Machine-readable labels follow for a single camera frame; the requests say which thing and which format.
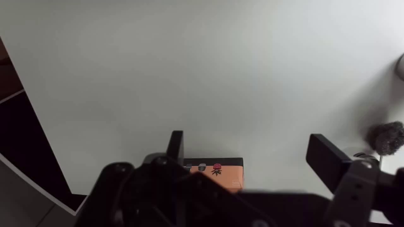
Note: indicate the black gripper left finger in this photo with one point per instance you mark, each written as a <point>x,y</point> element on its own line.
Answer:
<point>126,197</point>

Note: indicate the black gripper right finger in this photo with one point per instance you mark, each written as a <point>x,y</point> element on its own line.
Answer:
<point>332,164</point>

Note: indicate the dark round object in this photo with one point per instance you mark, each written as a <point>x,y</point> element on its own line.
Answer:
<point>386,137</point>

